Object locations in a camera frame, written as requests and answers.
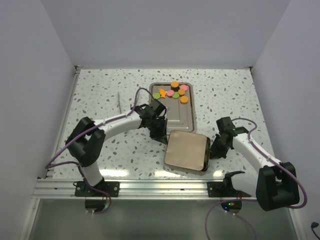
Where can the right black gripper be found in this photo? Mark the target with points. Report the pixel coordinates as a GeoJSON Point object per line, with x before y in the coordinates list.
{"type": "Point", "coordinates": [214, 152]}

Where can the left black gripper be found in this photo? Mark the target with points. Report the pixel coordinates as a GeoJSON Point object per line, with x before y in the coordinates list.
{"type": "Point", "coordinates": [161, 136]}

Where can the gold square cookie tin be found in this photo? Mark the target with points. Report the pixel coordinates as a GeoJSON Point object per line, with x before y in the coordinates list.
{"type": "Point", "coordinates": [206, 155]}

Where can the gold tin lid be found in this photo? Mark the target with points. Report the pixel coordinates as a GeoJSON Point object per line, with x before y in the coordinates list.
{"type": "Point", "coordinates": [185, 150]}

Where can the steel serving tongs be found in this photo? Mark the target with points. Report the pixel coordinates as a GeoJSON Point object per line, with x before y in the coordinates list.
{"type": "Point", "coordinates": [119, 102]}

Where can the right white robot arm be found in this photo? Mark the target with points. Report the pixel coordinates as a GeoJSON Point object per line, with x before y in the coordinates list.
{"type": "Point", "coordinates": [276, 184]}

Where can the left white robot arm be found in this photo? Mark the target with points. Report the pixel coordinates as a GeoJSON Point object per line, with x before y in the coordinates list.
{"type": "Point", "coordinates": [86, 141]}

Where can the steel baking tray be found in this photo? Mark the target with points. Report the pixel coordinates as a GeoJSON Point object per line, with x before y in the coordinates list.
{"type": "Point", "coordinates": [181, 116]}

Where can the green round cookie left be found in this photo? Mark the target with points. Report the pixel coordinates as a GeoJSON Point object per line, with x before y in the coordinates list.
{"type": "Point", "coordinates": [156, 95]}

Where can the green round cookie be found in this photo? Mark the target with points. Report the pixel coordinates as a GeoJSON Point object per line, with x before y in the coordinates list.
{"type": "Point", "coordinates": [156, 95]}
{"type": "Point", "coordinates": [176, 95]}

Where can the green round cookie middle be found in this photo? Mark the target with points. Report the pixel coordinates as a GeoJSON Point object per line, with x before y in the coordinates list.
{"type": "Point", "coordinates": [176, 95]}

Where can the pink round cookie middle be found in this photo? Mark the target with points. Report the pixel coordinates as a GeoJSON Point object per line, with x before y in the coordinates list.
{"type": "Point", "coordinates": [170, 93]}

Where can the pink round cookie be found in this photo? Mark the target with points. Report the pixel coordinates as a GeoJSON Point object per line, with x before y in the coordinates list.
{"type": "Point", "coordinates": [170, 93]}
{"type": "Point", "coordinates": [184, 87]}

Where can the orange fish cookie top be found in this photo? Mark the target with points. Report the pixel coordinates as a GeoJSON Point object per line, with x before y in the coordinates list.
{"type": "Point", "coordinates": [162, 93]}

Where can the black round cookie top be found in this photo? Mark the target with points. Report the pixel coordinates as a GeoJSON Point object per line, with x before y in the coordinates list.
{"type": "Point", "coordinates": [175, 89]}

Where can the orange round cookie top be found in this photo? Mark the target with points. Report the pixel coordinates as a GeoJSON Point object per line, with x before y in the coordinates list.
{"type": "Point", "coordinates": [174, 84]}

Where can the pink round cookie right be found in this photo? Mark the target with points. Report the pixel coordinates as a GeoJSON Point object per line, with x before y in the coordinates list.
{"type": "Point", "coordinates": [184, 87]}

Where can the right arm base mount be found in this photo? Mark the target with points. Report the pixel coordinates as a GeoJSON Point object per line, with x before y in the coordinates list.
{"type": "Point", "coordinates": [219, 189]}

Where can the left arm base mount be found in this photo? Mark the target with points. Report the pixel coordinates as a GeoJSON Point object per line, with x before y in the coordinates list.
{"type": "Point", "coordinates": [110, 187]}

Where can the aluminium front rail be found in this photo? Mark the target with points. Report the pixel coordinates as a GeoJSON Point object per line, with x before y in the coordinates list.
{"type": "Point", "coordinates": [167, 189]}

